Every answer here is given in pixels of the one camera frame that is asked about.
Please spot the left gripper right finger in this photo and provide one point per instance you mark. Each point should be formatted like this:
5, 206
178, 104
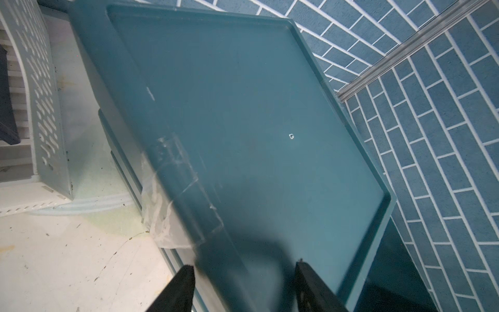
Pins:
312, 294

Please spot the dark notebook in rack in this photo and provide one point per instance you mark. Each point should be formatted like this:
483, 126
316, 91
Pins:
9, 130

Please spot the teal drawer cabinet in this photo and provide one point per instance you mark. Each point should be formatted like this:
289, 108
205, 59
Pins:
238, 153

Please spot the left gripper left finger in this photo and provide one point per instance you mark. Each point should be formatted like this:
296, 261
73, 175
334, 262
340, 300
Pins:
178, 295

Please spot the white file organizer rack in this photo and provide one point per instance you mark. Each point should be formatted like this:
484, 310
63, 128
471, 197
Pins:
34, 172

